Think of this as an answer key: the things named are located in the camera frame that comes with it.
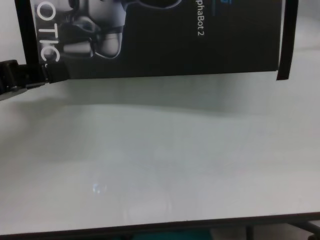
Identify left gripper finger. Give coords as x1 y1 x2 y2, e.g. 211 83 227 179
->
23 81 51 91
41 61 71 84

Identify black robot print poster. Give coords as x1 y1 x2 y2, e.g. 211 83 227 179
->
31 0 286 80

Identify short black tape strip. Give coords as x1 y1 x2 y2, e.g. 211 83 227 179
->
275 0 299 82
14 0 43 66

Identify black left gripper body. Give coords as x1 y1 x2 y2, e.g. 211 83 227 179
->
0 59 52 102

